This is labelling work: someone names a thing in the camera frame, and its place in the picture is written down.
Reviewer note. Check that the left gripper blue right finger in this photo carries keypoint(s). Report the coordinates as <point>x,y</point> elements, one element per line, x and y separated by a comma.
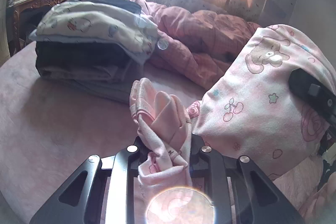
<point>197,144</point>

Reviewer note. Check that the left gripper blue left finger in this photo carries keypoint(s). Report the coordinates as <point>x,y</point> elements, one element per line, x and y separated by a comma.
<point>143,150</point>

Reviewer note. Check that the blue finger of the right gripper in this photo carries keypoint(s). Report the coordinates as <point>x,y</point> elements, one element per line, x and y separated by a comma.
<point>314,93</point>

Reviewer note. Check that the pink cartoon print pants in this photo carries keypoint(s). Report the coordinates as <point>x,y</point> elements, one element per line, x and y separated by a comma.
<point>249,111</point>

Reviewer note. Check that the grey folded clothes stack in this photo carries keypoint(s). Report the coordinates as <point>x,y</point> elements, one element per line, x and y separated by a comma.
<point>103,70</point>

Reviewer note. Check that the pink checked duvet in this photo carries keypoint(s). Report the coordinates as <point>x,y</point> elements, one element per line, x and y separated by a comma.
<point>201,45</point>

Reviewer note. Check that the cartoon print folded cloth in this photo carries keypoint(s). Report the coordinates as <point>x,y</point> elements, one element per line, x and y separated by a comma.
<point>89,22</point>

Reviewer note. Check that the carved wooden desk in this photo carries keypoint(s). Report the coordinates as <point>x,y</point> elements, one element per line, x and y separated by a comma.
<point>33,10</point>

